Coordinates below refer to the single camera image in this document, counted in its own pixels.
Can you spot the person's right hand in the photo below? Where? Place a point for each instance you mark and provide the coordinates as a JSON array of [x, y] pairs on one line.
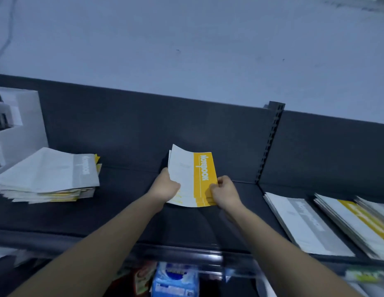
[[228, 194]]

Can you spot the person's left hand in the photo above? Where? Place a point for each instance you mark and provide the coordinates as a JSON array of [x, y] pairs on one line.
[[163, 186]]

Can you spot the person's right fingers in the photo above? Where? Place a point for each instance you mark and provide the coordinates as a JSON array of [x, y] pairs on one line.
[[217, 184]]

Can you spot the person's left thumb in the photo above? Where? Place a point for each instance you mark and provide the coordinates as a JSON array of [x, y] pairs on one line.
[[175, 184]]

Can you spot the yellow white notebook stack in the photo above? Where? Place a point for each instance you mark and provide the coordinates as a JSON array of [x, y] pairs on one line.
[[195, 173]]

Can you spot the person's right forearm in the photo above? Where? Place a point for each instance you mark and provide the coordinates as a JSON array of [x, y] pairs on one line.
[[278, 253]]

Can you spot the person's left forearm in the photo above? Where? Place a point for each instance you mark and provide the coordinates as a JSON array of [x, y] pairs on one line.
[[96, 244]]

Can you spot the black slotted shelf upright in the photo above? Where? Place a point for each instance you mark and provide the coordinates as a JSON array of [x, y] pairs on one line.
[[270, 139]]

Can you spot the dark grey shelf unit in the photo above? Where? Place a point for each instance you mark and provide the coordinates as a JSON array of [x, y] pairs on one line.
[[117, 126]]

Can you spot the blue plastic packet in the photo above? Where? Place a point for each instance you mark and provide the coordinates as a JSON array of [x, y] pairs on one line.
[[175, 281]]

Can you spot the flat stack of grey notebooks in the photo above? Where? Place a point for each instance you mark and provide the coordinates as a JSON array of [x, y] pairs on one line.
[[306, 222]]

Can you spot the red snack packet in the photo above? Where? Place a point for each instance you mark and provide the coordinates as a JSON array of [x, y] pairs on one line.
[[143, 279]]

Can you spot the messy pile of grey notebooks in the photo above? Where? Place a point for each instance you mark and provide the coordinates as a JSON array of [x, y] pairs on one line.
[[49, 173]]

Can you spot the flat stack of yellow notebooks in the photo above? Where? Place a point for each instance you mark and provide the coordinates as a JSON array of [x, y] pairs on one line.
[[356, 225]]

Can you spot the white cardboard display box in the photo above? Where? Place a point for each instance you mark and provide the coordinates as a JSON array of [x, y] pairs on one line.
[[28, 120]]

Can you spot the green white label packet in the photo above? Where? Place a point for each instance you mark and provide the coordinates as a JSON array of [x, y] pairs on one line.
[[365, 274]]

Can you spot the black items in box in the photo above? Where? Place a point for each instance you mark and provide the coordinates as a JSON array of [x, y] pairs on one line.
[[0, 115]]

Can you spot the clear plastic shelf rail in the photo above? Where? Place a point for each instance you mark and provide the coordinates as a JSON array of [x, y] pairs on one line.
[[185, 255]]

